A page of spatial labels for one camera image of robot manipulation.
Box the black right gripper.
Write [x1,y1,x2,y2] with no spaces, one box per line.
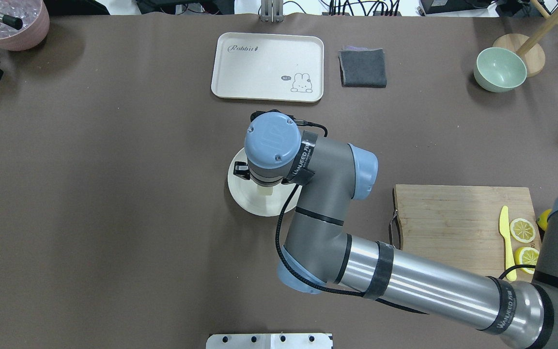
[233,162,250,180]

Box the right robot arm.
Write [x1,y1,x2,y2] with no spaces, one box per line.
[233,109,558,349]

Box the cream rabbit tray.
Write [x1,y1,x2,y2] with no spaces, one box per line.
[211,32,324,102]

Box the cream round plate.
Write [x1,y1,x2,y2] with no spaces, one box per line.
[227,147,296,217]

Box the pink bowl with ice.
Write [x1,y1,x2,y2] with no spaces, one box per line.
[0,0,50,52]

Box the grey folded cloth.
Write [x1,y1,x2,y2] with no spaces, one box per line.
[339,47,388,88]

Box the bamboo cutting board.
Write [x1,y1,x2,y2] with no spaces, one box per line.
[394,185,536,277]

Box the light green bowl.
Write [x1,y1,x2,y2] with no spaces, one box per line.
[472,47,528,93]

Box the lemon half slice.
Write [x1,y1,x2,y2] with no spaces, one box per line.
[510,217,537,243]
[513,247,540,275]

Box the yellow plastic knife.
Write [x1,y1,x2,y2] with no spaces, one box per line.
[498,206,517,282]

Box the whole yellow lemon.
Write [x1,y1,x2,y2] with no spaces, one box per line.
[536,208,552,232]

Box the wooden cup tree stand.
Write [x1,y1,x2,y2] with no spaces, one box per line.
[493,0,558,78]

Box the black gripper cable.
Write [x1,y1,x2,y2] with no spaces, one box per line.
[251,110,430,315]

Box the aluminium frame post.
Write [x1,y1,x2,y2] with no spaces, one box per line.
[259,0,285,23]

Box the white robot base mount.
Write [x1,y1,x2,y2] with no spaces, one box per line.
[205,332,334,349]

